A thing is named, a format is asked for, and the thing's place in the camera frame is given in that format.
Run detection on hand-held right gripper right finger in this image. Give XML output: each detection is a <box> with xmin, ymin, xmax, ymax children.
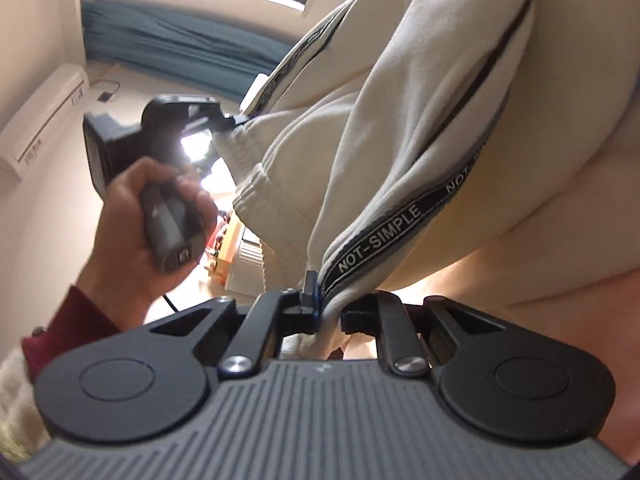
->
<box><xmin>341</xmin><ymin>290</ymin><xmax>507</xmax><ymax>377</ymax></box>

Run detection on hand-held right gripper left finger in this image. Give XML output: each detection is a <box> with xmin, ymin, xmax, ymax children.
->
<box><xmin>149</xmin><ymin>270</ymin><xmax>322</xmax><ymax>379</ymax></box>

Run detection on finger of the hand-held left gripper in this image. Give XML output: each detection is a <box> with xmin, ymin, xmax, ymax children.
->
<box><xmin>218</xmin><ymin>111</ymin><xmax>252</xmax><ymax>132</ymax></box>

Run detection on cream pants with black stripe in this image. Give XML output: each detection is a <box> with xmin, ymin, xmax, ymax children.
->
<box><xmin>215</xmin><ymin>0</ymin><xmax>640</xmax><ymax>361</ymax></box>

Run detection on person's left forearm red sleeve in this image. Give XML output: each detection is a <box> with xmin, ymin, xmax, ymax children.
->
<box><xmin>20</xmin><ymin>284</ymin><xmax>124</xmax><ymax>380</ymax></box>

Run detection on person's left hand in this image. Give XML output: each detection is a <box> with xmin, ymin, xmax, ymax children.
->
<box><xmin>76</xmin><ymin>155</ymin><xmax>219</xmax><ymax>330</ymax></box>

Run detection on narrow teal curtain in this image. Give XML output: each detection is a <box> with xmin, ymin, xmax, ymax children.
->
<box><xmin>81</xmin><ymin>0</ymin><xmax>297</xmax><ymax>107</ymax></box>

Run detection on cluttered desk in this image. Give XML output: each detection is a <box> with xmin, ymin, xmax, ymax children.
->
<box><xmin>207</xmin><ymin>205</ymin><xmax>267</xmax><ymax>297</ymax></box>

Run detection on bed with cream pink sheet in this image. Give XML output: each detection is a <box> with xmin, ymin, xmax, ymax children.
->
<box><xmin>345</xmin><ymin>125</ymin><xmax>640</xmax><ymax>413</ymax></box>

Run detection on white fuzzy cloth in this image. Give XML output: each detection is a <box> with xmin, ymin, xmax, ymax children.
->
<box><xmin>0</xmin><ymin>346</ymin><xmax>52</xmax><ymax>467</ymax></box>

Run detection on wall socket with black cable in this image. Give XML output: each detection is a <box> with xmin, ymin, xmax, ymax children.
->
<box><xmin>90</xmin><ymin>64</ymin><xmax>122</xmax><ymax>105</ymax></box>

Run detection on white wall air conditioner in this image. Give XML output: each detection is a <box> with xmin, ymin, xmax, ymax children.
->
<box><xmin>0</xmin><ymin>62</ymin><xmax>92</xmax><ymax>182</ymax></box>

